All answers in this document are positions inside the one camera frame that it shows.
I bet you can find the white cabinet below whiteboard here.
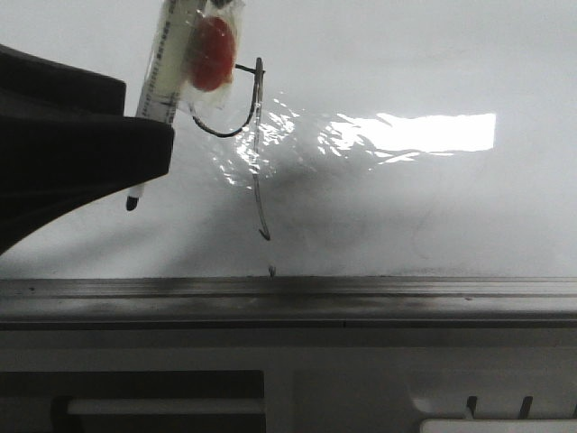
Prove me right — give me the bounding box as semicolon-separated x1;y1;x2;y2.
1;325;576;432

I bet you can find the aluminium whiteboard frame rail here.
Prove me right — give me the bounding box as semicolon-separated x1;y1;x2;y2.
1;276;576;327

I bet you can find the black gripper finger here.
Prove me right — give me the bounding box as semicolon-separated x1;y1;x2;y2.
1;116;175;252
1;45;126;115

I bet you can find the white whiteboard marker pen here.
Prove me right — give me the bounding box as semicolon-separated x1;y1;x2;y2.
124;0;204;213

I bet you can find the white whiteboard surface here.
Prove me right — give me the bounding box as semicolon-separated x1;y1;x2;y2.
1;1;576;278

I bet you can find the red magnet taped to marker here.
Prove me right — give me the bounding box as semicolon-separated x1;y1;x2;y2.
180;1;245;114

